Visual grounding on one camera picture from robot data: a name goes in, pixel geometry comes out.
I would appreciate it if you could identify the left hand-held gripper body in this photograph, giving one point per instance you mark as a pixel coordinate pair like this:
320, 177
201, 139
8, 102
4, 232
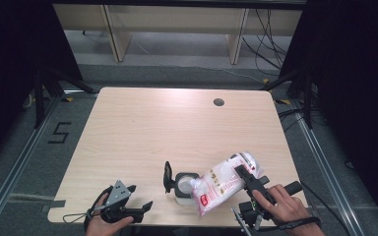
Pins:
117, 195

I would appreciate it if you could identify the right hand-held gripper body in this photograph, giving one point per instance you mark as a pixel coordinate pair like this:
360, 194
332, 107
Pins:
254, 185

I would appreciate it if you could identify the white plastic bag red label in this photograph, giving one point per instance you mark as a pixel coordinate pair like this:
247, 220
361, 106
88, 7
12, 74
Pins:
220, 187

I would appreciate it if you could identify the clear jar with black lid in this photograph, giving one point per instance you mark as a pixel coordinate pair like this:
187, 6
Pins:
183, 188

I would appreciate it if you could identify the person's left hand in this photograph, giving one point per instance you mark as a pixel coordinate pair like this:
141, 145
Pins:
98, 227

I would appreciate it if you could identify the person's right hand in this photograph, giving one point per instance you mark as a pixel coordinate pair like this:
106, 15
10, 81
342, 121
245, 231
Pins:
285, 209

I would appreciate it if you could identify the grey tape strip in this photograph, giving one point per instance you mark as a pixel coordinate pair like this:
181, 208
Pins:
54, 205

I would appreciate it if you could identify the yellow black tape piece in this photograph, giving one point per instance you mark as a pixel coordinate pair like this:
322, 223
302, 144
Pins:
68, 99
265, 80
283, 102

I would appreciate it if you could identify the black stand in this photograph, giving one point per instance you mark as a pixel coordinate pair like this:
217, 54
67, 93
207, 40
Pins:
39, 98
306, 98

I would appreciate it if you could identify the black curtain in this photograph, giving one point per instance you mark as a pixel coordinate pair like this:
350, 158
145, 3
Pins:
13, 65
357, 82

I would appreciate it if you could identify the light wooden shelf unit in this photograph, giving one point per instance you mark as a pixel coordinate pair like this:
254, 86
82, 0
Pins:
177, 18

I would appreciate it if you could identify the aluminium floor rail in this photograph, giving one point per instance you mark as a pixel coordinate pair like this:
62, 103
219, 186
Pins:
331, 177
16, 167

